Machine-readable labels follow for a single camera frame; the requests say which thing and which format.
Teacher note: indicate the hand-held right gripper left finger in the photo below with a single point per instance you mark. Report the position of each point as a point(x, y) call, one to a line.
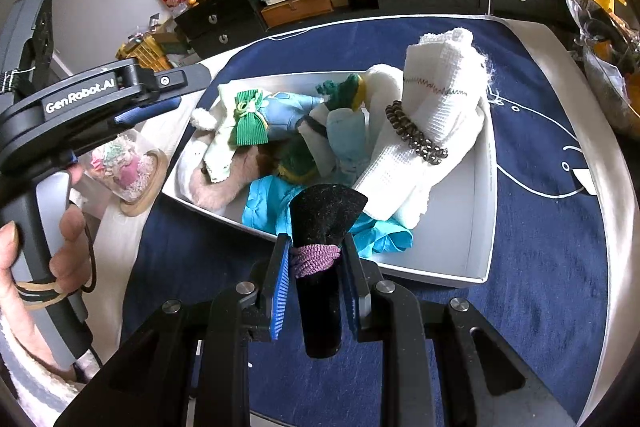
point(281, 287)

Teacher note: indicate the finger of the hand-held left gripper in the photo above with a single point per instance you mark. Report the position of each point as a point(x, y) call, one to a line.
point(180, 79)
point(145, 112)

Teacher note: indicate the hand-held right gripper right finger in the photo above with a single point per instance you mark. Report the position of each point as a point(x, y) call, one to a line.
point(352, 292)

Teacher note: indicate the black cloth purple scrunchie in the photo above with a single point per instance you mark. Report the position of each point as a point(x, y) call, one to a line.
point(320, 307)

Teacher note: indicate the green cloth bundle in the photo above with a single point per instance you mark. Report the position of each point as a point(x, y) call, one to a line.
point(247, 117)

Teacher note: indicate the turquoise cloth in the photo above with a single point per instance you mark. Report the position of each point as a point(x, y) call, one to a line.
point(270, 202)

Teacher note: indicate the sheep doll blue overalls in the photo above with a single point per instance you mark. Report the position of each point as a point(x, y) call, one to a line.
point(287, 112)

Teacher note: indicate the white cardboard box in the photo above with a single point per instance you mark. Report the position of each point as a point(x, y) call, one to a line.
point(450, 232)

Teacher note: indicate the light blue knotted cloth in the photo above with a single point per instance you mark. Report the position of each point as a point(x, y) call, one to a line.
point(347, 142)

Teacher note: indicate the white fluffy towel bundle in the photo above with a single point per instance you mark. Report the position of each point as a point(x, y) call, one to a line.
point(382, 92)

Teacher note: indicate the white waffle cloth bead band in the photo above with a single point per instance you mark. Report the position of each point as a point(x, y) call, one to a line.
point(435, 72)

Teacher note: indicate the person's left forearm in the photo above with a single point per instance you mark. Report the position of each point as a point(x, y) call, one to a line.
point(30, 382)

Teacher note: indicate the person's left hand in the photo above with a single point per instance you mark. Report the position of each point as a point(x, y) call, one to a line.
point(72, 252)

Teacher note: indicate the yellow plastic crates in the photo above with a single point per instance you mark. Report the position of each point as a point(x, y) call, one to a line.
point(142, 54)

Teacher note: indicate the glass dome with flowers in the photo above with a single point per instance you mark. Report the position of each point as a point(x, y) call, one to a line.
point(127, 167)

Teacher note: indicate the wooden box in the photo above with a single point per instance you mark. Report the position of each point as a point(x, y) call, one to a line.
point(297, 11)

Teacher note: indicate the navy printed blanket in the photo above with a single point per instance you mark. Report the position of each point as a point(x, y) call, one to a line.
point(540, 247)

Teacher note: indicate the clear bag of clutter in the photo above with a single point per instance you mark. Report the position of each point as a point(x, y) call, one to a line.
point(610, 77)

